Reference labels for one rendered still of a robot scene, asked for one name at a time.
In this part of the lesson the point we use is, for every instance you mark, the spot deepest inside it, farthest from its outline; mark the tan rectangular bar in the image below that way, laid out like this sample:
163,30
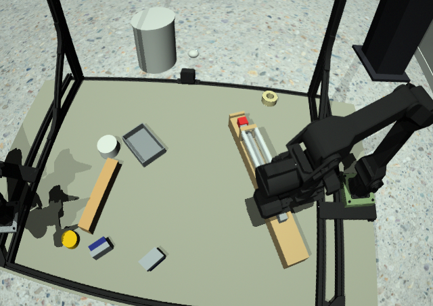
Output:
99,195

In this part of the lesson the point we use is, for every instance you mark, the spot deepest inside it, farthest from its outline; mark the red cube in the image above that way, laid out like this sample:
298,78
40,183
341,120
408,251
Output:
242,121

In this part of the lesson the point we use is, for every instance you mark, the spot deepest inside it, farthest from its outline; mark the yellow cylinder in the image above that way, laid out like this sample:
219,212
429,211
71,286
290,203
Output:
70,239

